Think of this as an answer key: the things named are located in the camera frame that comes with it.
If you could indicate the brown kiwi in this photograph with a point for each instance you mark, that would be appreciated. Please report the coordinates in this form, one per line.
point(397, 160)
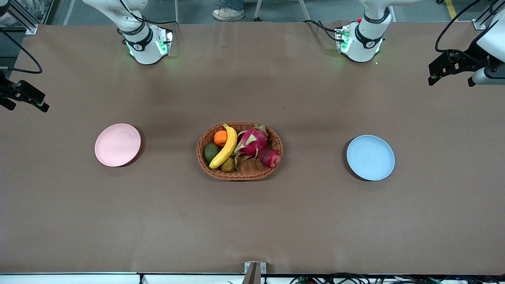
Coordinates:
point(227, 166)

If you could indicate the white table edge rail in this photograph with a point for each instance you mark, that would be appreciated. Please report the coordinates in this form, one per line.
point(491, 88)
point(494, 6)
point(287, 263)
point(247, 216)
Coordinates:
point(79, 279)

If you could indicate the grey metal stand leg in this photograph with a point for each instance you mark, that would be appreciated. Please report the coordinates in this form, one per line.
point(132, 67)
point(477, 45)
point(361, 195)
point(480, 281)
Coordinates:
point(303, 10)
point(258, 10)

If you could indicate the yellow banana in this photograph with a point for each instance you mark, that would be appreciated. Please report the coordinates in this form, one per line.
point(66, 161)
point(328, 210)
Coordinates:
point(229, 148)

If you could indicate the grey metal bracket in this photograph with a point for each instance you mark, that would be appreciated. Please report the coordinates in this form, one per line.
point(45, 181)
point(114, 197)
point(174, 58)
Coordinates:
point(254, 272)

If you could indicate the pink plate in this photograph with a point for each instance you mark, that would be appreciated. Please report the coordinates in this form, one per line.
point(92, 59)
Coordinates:
point(117, 145)

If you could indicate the blue plate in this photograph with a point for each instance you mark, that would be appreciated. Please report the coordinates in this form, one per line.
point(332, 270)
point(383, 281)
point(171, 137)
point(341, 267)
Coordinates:
point(371, 157)

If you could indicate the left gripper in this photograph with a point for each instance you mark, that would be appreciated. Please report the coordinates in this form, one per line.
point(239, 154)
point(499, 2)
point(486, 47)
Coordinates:
point(464, 63)

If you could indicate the pink dragon fruit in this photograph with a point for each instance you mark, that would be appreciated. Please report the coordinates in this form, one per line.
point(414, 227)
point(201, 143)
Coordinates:
point(252, 142)

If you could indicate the blue jeans leg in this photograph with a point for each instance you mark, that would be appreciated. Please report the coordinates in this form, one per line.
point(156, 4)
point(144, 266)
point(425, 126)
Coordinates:
point(232, 3)

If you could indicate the brown wicker basket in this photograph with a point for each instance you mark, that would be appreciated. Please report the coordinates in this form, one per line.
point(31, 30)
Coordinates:
point(252, 172)

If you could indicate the orange fruit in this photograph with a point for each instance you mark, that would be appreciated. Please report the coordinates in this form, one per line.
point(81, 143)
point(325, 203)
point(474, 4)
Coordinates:
point(219, 138)

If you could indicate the white sneaker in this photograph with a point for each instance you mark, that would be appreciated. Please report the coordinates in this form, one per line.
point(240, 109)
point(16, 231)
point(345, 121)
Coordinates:
point(228, 14)

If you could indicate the brown table cover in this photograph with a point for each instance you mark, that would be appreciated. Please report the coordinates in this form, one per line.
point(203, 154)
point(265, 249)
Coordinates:
point(252, 225)

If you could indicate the dark red apple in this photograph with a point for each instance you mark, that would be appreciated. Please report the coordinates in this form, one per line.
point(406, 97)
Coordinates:
point(269, 157)

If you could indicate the aluminium frame profile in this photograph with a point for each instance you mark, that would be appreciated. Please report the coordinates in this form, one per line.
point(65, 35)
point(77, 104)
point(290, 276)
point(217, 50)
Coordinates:
point(23, 17)
point(483, 21)

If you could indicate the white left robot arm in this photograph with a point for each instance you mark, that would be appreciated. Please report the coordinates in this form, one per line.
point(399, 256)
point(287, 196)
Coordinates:
point(365, 43)

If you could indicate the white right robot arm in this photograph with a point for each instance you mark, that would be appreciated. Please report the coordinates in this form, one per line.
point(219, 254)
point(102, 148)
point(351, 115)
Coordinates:
point(144, 47)

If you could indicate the green avocado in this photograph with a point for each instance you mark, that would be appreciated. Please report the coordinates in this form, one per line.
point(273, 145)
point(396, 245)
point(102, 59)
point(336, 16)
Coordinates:
point(210, 153)

